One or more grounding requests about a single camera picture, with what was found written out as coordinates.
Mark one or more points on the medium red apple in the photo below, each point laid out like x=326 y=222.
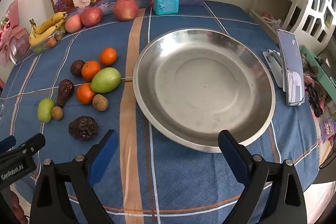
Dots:
x=91 y=16

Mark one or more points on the small green mango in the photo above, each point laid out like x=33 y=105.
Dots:
x=46 y=109

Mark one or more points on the round steel plate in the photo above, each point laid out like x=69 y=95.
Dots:
x=204 y=87

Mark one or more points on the small dark passion fruit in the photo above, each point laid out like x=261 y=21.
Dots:
x=77 y=67

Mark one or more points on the small pink apple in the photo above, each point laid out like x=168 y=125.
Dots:
x=73 y=23

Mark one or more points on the green box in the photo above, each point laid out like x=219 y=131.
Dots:
x=319 y=77

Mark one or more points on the large green mango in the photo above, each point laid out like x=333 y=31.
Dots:
x=106 y=79

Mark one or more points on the orange tangerine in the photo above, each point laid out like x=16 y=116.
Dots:
x=108 y=56
x=85 y=93
x=91 y=70

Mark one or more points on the brown kiwi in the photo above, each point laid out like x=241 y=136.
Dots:
x=100 y=102
x=57 y=113

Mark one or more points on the grey phone stand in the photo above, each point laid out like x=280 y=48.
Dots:
x=273 y=66

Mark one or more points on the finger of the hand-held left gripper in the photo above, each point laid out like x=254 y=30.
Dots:
x=7 y=142
x=29 y=144

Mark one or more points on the clear plastic container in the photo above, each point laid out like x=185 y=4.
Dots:
x=42 y=47

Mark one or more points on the dark wrinkled avocado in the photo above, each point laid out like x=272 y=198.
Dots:
x=65 y=91

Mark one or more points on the large wrinkled passion fruit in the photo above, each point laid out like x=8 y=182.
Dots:
x=83 y=127

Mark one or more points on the bunch of yellow bananas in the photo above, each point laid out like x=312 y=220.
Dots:
x=47 y=27

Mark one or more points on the pink mesh bag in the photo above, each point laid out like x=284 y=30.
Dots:
x=270 y=20

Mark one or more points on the teal plastic box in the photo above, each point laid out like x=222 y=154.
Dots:
x=165 y=1

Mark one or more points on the pink gift bag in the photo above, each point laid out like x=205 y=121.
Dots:
x=11 y=27

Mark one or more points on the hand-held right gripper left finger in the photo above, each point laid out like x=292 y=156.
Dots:
x=105 y=155

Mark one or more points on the blue plaid tablecloth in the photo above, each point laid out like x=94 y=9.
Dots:
x=183 y=182

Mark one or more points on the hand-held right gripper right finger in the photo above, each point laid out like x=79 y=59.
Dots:
x=232 y=155

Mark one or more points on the large red apple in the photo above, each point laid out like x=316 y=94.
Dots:
x=126 y=8

